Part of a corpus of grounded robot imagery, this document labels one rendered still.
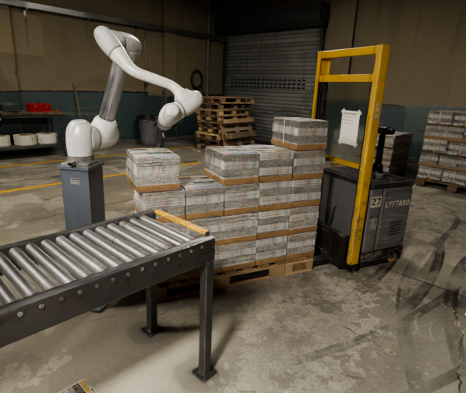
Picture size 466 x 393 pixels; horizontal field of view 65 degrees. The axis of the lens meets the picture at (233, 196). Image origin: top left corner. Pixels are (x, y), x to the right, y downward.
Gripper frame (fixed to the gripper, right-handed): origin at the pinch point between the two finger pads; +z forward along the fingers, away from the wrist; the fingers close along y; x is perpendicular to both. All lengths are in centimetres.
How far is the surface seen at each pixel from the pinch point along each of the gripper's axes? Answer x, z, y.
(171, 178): 7.8, 8.6, 26.7
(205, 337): 4, -31, 121
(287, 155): 98, 4, 16
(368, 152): 160, -14, 21
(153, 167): -3.5, 4.6, 19.7
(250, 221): 70, 26, 61
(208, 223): 35, 25, 58
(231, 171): 52, 9, 24
